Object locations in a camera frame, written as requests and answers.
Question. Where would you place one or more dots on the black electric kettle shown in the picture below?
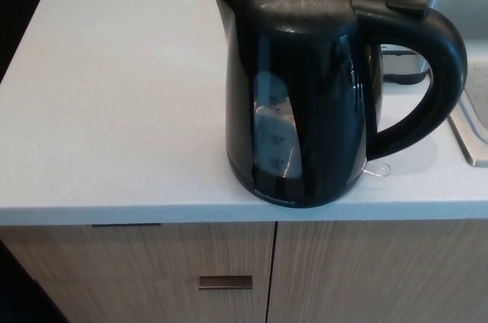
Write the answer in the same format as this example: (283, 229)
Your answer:
(305, 90)

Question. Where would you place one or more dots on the wood cabinet door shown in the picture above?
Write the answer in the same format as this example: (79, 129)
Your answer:
(381, 269)

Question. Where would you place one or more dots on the dark appliance beside cabinet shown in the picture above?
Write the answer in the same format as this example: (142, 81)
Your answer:
(19, 300)

